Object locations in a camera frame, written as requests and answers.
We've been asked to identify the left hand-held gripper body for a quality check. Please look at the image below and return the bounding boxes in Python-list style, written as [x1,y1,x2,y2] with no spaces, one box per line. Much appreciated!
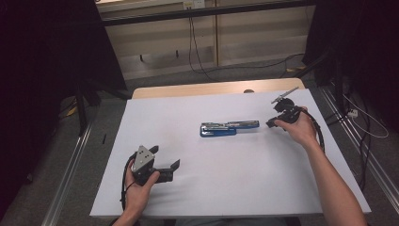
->
[131,145,158,186]

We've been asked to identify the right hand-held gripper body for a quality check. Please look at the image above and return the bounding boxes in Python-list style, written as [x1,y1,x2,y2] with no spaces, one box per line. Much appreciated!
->
[271,87,304,123]

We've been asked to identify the blue stapler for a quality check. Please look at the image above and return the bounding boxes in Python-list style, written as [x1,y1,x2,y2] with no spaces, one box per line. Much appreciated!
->
[199,120,261,138]

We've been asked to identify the person's right hand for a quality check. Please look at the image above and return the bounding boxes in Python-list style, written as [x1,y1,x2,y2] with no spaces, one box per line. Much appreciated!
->
[275,107,318,150]

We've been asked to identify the person's left hand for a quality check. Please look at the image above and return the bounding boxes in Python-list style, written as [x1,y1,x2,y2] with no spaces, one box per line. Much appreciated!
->
[124,161,160,218]

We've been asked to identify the white table cover sheet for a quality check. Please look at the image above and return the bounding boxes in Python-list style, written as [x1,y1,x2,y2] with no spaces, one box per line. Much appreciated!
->
[89,89,372,219]

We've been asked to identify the black metal stand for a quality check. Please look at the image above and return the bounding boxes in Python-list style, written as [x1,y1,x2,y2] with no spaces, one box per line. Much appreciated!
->
[74,80,133,137]
[295,46,346,111]

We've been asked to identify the wooden table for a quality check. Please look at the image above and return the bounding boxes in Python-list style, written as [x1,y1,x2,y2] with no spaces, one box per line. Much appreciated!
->
[131,77,307,100]

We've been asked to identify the beige wooden cabinet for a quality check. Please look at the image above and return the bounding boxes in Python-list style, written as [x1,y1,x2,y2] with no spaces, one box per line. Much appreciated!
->
[96,0,316,81]

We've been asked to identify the person's grey trousers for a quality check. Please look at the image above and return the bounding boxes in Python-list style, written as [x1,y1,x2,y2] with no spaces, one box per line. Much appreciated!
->
[173,217,286,226]

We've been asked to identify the black curtain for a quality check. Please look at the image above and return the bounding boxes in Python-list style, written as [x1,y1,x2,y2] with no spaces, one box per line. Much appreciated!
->
[302,0,399,133]
[0,0,128,218]

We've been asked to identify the left hand-held gripper black cable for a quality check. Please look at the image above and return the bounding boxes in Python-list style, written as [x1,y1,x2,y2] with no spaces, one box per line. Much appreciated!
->
[120,155,139,212]

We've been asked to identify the hand-held gripper black cable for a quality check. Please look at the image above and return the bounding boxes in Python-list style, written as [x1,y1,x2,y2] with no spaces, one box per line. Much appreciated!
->
[120,155,139,212]
[299,106,327,154]

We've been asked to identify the right hand-held gripper black cable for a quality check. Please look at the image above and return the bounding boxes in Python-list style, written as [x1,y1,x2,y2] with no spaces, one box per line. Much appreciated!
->
[299,106,327,154]

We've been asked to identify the black floor cable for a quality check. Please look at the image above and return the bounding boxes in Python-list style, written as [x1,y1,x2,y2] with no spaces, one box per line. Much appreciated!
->
[215,52,306,79]

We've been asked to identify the aluminium floor rail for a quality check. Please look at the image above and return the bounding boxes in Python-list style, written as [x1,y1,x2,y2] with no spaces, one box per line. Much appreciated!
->
[41,121,93,226]
[319,86,399,205]

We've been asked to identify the white cable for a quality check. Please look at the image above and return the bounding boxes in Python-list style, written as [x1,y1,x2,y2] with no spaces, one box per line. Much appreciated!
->
[342,93,390,139]

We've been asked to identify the thin black cable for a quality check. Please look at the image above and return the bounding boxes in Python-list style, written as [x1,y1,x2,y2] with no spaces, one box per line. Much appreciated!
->
[357,97,374,191]

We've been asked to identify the black hanging cable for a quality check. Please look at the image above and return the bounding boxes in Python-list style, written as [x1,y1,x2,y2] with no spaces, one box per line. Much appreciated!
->
[187,8,218,82]

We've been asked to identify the black metal frame bar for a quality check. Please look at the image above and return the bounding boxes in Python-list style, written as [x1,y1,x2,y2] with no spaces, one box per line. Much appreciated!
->
[102,0,316,27]

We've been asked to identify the white wall socket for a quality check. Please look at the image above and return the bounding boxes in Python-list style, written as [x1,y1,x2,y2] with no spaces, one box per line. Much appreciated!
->
[183,0,206,9]

